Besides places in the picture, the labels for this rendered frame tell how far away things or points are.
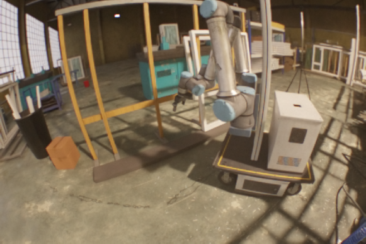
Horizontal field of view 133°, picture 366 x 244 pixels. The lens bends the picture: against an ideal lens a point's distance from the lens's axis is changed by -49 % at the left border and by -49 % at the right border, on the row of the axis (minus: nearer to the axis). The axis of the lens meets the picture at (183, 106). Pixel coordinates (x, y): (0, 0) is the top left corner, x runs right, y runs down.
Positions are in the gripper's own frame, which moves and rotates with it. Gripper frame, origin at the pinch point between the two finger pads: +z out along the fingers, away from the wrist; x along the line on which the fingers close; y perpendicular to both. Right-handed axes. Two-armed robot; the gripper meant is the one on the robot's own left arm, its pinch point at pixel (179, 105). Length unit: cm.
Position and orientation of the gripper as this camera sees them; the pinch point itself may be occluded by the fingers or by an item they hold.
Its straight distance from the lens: 140.4
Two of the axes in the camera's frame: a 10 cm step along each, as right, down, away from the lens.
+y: -7.9, -5.1, 3.4
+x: -5.8, 4.6, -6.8
